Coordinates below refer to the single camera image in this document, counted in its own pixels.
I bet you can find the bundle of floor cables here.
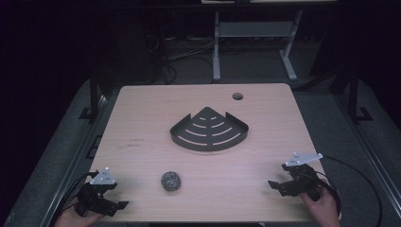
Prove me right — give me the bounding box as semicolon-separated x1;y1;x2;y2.
148;33;218;85

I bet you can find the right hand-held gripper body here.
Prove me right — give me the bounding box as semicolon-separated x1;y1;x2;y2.
281;152;324;202

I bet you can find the steel wool ball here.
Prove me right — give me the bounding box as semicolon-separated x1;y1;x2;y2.
160;170;183;192

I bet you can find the person's right hand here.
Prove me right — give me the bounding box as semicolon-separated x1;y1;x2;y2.
298;184;342;227

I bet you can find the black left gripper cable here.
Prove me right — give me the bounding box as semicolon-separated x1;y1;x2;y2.
49;170;100;227

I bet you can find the black metal corner shelf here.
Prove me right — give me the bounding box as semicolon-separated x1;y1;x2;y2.
169;106;250;152

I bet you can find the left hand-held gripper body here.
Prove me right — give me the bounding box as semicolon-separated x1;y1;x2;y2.
75;166;117;218

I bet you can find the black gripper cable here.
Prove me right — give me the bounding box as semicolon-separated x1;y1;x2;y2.
49;170;100;227
315;154;383;227

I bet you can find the aluminium frame rail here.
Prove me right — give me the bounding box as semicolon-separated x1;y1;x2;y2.
39;93;118;227
334;93;401;209

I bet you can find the grey metal stand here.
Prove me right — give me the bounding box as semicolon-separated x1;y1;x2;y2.
212;9;305;83

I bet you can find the person's left hand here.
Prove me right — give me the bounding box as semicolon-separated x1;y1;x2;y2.
53;198;106;227

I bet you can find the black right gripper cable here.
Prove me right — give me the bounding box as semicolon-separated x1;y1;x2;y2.
315;154;383;227

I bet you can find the black upright post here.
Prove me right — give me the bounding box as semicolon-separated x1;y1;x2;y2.
78;67;105;123
346;64;375;125

